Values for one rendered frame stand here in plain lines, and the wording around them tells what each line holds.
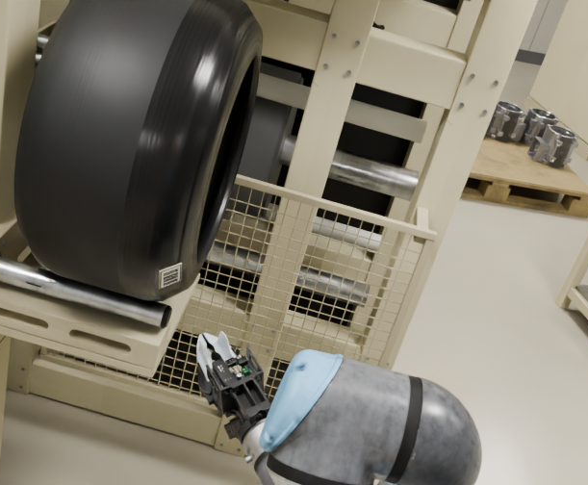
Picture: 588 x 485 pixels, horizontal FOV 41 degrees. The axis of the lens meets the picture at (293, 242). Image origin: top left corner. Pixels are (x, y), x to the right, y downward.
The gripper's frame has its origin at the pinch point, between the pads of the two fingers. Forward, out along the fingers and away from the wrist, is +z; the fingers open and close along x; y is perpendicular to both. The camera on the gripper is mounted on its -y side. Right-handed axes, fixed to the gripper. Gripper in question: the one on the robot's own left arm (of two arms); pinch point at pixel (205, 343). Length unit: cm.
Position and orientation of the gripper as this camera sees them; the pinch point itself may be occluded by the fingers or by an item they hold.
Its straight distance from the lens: 131.2
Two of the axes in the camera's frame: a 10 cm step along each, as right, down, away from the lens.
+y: 0.1, -6.9, -7.3
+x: -8.7, 3.5, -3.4
